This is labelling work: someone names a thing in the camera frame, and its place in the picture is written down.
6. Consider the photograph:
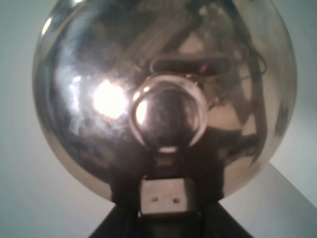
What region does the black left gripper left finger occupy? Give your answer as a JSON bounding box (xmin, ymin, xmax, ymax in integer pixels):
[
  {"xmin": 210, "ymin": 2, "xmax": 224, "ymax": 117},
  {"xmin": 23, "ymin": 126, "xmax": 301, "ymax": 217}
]
[{"xmin": 90, "ymin": 183, "xmax": 141, "ymax": 238}]

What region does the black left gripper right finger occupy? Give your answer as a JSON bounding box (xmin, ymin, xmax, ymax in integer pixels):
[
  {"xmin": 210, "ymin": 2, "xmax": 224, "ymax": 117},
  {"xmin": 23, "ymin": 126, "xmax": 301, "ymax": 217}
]
[{"xmin": 192, "ymin": 180, "xmax": 252, "ymax": 238}]

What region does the stainless steel teapot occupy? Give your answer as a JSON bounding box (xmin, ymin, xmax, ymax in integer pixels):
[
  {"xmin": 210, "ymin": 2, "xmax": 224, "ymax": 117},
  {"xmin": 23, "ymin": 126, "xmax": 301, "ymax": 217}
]
[{"xmin": 33, "ymin": 0, "xmax": 297, "ymax": 208}]

